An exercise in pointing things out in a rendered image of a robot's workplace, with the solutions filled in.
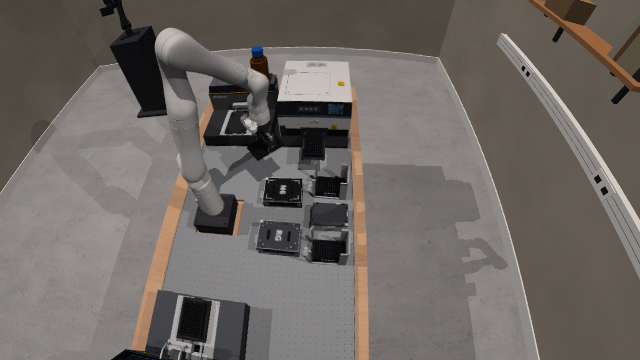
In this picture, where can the brown glass bottle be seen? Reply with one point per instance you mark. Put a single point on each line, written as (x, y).
(261, 67)

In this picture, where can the blue bottle cap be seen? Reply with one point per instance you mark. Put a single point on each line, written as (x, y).
(257, 51)

